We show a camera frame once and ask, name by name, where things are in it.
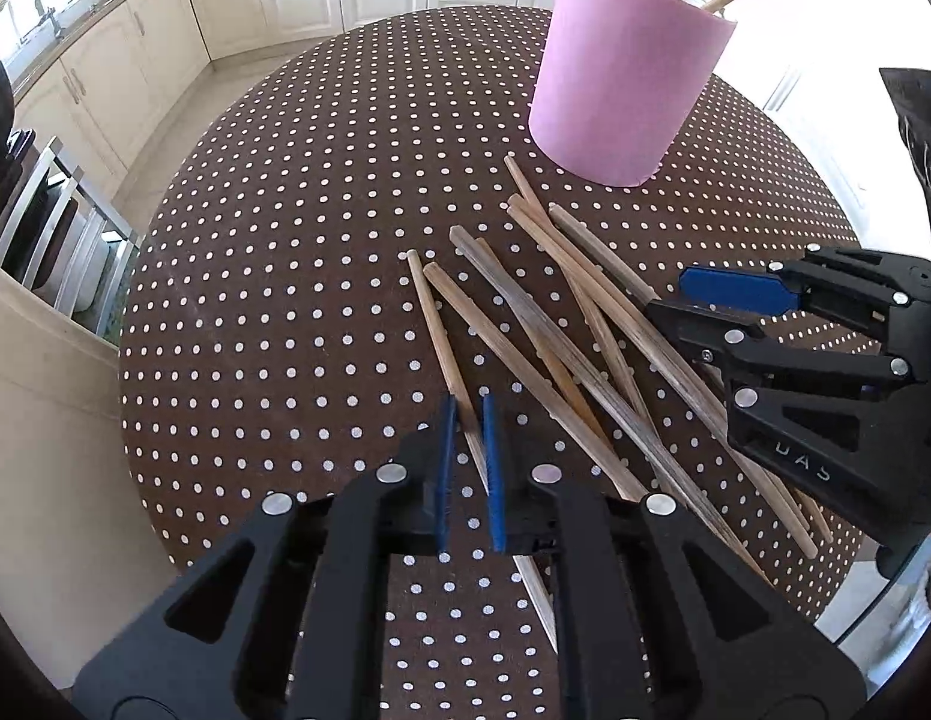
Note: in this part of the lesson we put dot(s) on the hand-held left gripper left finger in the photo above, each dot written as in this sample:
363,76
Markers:
446,465

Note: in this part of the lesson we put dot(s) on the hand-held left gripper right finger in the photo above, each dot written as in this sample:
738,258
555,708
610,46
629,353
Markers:
495,465

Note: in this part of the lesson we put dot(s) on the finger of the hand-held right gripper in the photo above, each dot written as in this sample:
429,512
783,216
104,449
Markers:
735,286
705,330

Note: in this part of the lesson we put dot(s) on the bundle of wooden chopsticks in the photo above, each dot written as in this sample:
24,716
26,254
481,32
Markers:
510,297

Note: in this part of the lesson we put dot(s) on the pink cup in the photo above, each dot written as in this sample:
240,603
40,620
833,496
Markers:
623,75

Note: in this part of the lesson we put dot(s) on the round polka-dot table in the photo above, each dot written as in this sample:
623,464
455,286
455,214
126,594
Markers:
285,277

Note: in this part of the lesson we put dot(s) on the metal dish rack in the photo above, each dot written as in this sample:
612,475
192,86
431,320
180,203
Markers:
52,240

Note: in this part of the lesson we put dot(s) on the cream kitchen cabinet run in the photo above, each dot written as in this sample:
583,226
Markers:
150,37

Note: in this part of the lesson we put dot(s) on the kitchen faucet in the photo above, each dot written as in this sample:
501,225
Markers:
54,19

